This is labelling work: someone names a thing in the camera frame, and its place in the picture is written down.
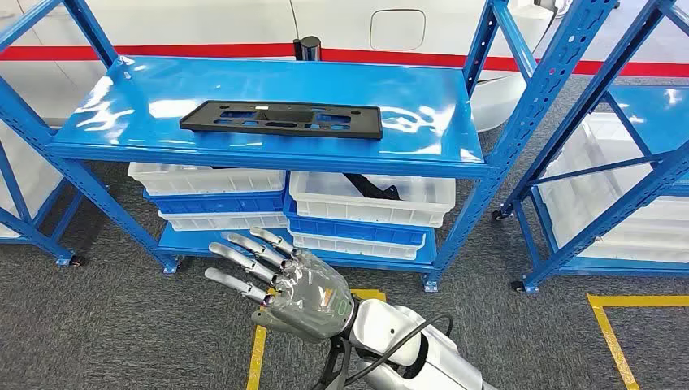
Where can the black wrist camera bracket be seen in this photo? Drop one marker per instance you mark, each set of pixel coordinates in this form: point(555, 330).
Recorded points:
point(336, 366)

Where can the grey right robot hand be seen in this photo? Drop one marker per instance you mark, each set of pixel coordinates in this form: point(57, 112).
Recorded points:
point(312, 296)

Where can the blue plastic crate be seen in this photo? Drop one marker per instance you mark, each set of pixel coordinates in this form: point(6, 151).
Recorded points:
point(215, 203)
point(355, 231)

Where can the white car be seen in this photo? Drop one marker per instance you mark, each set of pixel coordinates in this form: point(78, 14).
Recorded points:
point(215, 21)

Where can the black plastic bracket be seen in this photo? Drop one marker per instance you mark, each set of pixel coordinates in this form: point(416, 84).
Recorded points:
point(377, 191)

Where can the blue steel shelf rack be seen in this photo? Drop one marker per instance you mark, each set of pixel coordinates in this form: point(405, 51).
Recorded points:
point(662, 107)
point(37, 239)
point(161, 97)

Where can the white plastic crate stack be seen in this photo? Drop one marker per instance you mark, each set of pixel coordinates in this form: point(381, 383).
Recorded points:
point(43, 172)

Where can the black stanchion post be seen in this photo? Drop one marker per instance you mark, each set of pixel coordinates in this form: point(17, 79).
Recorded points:
point(308, 48)

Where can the black plastic panel part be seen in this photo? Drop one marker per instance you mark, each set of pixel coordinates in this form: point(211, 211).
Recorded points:
point(366, 126)

